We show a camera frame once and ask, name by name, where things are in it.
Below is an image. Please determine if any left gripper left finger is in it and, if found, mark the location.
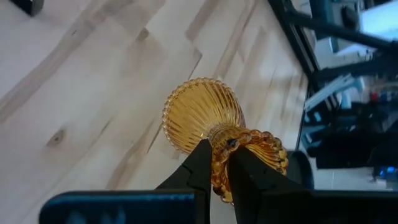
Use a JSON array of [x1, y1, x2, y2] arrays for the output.
[[154, 138, 214, 224]]

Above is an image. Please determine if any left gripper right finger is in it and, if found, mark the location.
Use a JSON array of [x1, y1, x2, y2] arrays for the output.
[[228, 146, 312, 224]]

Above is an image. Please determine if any small black block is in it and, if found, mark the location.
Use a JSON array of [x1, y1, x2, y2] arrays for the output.
[[9, 0, 45, 17]]

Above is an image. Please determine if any amber glass candle holder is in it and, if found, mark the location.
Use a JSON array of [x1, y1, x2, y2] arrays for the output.
[[160, 77, 289, 205]]

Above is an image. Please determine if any black aluminium table frame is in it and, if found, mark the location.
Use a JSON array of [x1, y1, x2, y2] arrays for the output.
[[269, 0, 398, 150]]

